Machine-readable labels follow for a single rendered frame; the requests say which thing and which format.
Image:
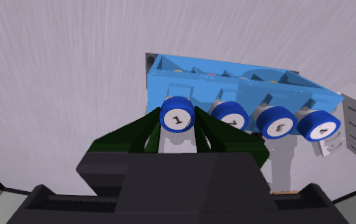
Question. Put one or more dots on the blue tube rack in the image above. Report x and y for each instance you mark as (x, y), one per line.
(290, 91)

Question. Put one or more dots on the blue screw cap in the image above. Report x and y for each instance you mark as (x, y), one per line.
(276, 122)
(231, 113)
(177, 114)
(318, 125)

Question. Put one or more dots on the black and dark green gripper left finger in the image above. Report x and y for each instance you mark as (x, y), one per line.
(133, 136)

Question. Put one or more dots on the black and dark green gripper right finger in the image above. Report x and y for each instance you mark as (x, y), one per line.
(224, 137)

